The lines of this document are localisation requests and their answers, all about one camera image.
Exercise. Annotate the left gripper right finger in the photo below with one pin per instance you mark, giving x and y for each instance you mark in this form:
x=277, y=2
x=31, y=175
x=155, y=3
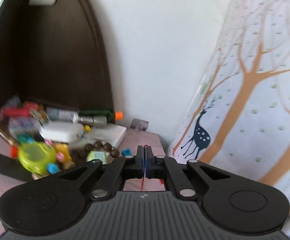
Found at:
x=149, y=161

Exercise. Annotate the orange tipped green marker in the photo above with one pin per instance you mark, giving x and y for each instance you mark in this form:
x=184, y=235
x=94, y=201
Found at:
x=110, y=115

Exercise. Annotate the white flat case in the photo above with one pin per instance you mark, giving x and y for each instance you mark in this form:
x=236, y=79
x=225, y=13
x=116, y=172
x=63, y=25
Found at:
x=59, y=131

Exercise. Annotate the black flat bar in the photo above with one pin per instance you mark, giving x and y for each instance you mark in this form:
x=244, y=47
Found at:
x=13, y=169

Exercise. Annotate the dark wooden headboard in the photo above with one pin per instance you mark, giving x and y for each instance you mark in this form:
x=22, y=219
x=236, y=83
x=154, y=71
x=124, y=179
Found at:
x=53, y=55

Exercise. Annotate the red lighter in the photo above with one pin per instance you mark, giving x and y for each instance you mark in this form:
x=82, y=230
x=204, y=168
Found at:
x=14, y=112

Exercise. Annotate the green yellow toy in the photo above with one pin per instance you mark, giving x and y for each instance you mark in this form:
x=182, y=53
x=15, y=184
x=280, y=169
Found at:
x=35, y=156

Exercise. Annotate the grey metal bracket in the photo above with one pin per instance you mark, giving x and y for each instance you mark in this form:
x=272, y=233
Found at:
x=138, y=124

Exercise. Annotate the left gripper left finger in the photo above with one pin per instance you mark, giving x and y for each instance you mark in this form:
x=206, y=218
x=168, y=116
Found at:
x=139, y=161

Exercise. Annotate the green white box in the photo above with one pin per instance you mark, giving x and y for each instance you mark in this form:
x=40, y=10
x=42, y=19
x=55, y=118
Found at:
x=100, y=155

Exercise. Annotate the bundle of coloured pins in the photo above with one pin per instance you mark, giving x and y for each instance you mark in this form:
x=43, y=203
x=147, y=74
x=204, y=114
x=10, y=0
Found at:
x=144, y=166

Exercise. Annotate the deer print wardrobe cover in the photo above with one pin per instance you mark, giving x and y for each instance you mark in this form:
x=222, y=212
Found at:
x=239, y=119

